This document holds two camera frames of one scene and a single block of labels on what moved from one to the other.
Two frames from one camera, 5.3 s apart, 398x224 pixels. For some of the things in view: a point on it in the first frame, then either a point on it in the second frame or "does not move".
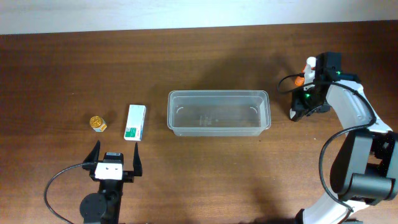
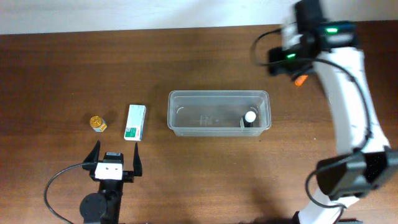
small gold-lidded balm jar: (98, 124) does not move
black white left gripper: (127, 176) does not move
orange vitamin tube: (300, 80) does not move
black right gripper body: (302, 107) -> (278, 59)
